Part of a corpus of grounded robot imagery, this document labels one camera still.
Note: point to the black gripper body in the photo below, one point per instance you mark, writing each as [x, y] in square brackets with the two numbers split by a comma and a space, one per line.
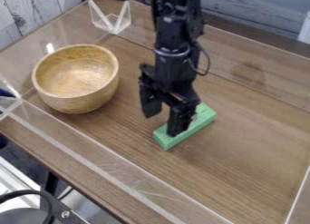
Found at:
[173, 73]

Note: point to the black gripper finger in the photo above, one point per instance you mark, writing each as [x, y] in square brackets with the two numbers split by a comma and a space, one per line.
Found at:
[182, 110]
[150, 100]

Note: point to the green rectangular block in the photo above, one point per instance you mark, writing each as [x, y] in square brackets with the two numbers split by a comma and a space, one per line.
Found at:
[205, 118]

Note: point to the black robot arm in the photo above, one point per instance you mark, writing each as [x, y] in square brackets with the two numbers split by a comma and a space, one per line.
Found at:
[178, 24]

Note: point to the light wooden bowl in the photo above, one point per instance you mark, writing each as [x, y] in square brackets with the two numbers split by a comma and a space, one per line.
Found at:
[77, 78]

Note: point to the black table leg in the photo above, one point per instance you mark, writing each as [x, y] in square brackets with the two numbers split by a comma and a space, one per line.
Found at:
[51, 183]

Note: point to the clear acrylic tray wall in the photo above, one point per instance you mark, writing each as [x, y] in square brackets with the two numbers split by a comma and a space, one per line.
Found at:
[238, 173]

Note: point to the clear acrylic corner bracket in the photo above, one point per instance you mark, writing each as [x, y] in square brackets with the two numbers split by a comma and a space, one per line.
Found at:
[111, 23]

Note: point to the black metal bracket with screw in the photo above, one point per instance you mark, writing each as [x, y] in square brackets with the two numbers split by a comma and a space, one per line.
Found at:
[63, 215]

